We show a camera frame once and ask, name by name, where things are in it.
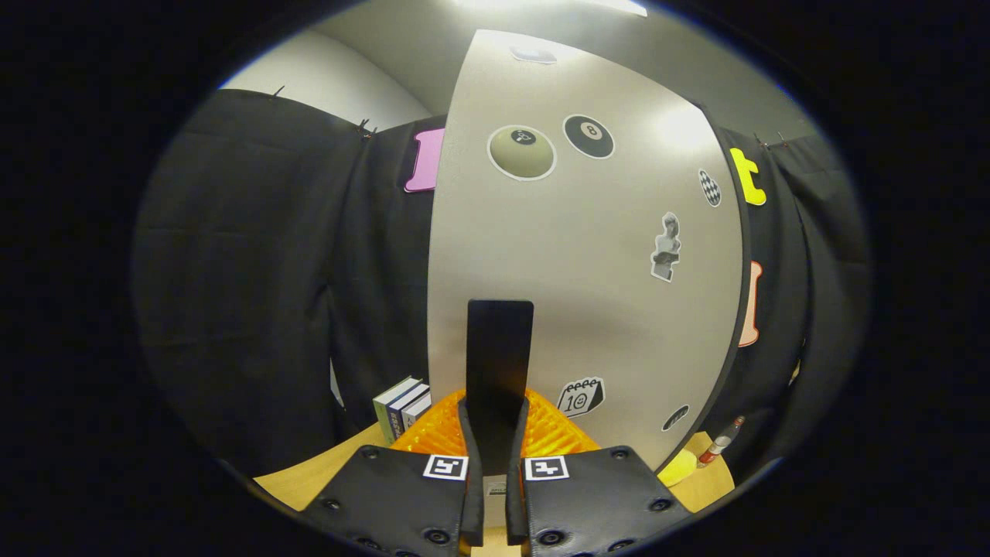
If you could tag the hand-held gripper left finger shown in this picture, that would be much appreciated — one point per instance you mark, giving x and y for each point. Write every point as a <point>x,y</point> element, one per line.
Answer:
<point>402,503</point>

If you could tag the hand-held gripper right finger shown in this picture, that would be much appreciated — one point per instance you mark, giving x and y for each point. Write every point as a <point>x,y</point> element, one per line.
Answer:
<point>595,503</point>

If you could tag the beige shoe cabinet door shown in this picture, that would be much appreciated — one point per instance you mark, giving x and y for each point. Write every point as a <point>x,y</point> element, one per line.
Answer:
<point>588,294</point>

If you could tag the grey shoe cabinet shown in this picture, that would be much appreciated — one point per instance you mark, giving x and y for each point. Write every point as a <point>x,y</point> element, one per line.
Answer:
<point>747,232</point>

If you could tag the blue spine book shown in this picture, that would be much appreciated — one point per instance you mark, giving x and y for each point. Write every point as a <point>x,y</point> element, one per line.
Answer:
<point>397,414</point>

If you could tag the green spine book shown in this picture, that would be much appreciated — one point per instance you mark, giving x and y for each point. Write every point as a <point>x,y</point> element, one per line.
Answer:
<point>383,414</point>

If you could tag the red cap bottle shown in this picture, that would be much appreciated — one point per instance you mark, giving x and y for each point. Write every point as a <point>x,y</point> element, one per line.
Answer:
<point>719,442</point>

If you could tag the black backdrop cloth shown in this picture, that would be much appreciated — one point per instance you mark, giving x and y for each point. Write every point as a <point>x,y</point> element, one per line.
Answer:
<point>232,271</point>

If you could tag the square ceiling light panel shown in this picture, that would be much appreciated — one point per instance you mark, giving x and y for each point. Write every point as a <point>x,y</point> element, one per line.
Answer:
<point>619,6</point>

